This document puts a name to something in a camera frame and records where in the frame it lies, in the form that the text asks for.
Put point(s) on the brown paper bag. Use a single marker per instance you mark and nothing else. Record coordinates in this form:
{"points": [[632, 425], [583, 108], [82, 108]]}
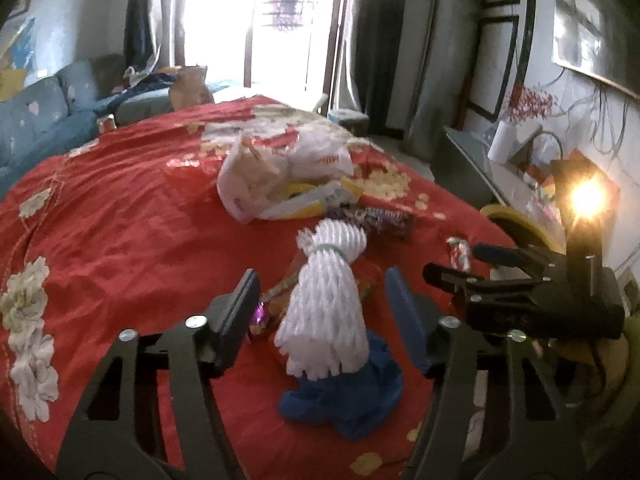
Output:
{"points": [[189, 87]]}

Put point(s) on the dark candy wrapper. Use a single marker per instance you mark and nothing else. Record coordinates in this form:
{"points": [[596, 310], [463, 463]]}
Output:
{"points": [[385, 220]]}

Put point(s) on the teal storage box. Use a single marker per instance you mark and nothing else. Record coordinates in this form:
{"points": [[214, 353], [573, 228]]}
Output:
{"points": [[350, 121]]}

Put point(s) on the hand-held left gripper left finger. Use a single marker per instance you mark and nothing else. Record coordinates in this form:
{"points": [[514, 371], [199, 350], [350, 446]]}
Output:
{"points": [[245, 310]]}

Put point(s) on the red painted canvas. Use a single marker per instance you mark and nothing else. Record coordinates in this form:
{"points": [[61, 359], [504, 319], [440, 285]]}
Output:
{"points": [[547, 192]]}

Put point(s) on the black wall frame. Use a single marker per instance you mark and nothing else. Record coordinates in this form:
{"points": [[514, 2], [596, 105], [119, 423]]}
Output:
{"points": [[505, 25]]}

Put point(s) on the grey curtain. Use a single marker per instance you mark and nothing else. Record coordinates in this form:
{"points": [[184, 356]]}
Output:
{"points": [[440, 60]]}

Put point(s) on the round table mirror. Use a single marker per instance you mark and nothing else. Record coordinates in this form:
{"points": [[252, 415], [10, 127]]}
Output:
{"points": [[546, 150]]}

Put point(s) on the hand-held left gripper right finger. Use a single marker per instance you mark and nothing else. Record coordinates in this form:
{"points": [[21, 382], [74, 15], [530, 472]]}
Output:
{"points": [[400, 300]]}

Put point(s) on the yellow white snack wrapper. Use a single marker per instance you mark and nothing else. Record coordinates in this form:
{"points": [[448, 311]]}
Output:
{"points": [[310, 202]]}

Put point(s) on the dark glass-top desk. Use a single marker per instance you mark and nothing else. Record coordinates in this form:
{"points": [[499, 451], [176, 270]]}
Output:
{"points": [[475, 160]]}

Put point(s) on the white foam fruit net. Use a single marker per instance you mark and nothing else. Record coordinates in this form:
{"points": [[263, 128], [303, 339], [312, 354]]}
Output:
{"points": [[322, 310]]}

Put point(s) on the blue sofa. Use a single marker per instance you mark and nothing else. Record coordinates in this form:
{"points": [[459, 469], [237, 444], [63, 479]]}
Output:
{"points": [[45, 110]]}

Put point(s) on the yellow trash bin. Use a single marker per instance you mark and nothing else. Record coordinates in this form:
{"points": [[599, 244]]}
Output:
{"points": [[520, 227]]}

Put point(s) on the glass balcony door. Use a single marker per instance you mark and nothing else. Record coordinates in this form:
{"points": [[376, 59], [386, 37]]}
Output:
{"points": [[260, 20]]}

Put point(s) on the blue crumpled cloth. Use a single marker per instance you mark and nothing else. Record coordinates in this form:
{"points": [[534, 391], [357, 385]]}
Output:
{"points": [[350, 405]]}

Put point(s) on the white plastic bag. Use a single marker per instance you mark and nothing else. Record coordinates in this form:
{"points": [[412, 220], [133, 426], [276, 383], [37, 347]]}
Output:
{"points": [[280, 165]]}

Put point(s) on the red floral bedspread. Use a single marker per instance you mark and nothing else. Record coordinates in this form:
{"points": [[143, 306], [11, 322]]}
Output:
{"points": [[125, 240]]}

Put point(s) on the dark curtain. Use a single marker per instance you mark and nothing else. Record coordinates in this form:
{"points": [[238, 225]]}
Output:
{"points": [[372, 35]]}

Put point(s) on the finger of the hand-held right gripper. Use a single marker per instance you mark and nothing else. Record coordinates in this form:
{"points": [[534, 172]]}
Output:
{"points": [[460, 282], [510, 257]]}

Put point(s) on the wall poster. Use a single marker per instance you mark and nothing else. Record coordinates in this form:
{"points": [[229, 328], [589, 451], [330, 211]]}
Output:
{"points": [[15, 55]]}

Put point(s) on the red white candy wrapper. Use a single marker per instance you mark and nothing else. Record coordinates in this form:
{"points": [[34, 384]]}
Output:
{"points": [[459, 254]]}

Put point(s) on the white toilet paper roll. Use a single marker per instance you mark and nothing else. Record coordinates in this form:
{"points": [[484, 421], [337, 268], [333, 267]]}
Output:
{"points": [[501, 142]]}

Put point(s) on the purple gold candy wrapper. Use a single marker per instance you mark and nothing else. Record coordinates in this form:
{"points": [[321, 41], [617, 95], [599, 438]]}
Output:
{"points": [[270, 302]]}

